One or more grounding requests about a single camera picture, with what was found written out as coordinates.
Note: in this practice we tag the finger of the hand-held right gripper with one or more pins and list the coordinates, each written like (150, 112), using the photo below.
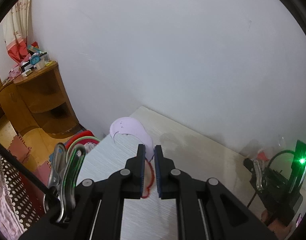
(248, 165)

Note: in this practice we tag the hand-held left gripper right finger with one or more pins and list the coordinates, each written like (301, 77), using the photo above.
(158, 172)

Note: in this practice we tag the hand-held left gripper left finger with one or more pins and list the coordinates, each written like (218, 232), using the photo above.
(142, 170)

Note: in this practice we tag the red bin green rim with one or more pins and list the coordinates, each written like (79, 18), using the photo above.
(86, 133)

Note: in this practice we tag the person's right hand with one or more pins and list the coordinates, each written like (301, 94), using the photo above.
(277, 228)

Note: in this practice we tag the metal spring clip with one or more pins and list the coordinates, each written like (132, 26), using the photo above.
(57, 170)
(257, 177)

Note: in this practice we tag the brown polka dot cloth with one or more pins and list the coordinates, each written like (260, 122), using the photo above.
(15, 187)

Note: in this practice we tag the wooden cabinet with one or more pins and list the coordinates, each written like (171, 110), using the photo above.
(38, 92)

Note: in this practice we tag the small yellow object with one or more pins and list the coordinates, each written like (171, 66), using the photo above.
(49, 63)

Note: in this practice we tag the pink patterned bedsheet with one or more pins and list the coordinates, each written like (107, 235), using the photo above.
(3, 210)

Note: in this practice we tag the small white box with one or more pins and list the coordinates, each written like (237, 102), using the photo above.
(27, 73)

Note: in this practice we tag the black and white box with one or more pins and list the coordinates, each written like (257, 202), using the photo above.
(27, 66)

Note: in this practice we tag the pink box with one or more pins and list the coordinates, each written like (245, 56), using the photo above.
(14, 72)

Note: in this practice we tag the teal patterned box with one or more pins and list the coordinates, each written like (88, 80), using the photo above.
(34, 48)

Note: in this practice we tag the red gift bag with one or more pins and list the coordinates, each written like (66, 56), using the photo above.
(18, 52)

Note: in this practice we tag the cream curtain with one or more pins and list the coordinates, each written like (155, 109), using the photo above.
(18, 25)

